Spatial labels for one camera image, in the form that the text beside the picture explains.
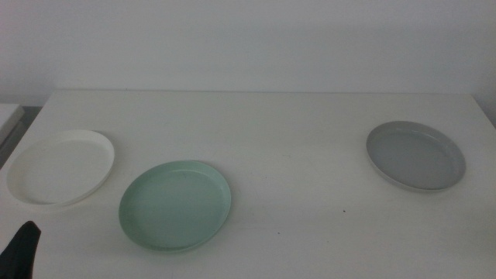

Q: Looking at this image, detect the grey shallow bowl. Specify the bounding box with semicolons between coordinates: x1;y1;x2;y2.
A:
365;120;467;193

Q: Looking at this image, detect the pale green shallow bowl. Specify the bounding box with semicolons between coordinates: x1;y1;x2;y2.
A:
118;160;233;253

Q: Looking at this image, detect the white shallow bowl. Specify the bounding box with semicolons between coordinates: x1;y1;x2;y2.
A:
6;129;116;207

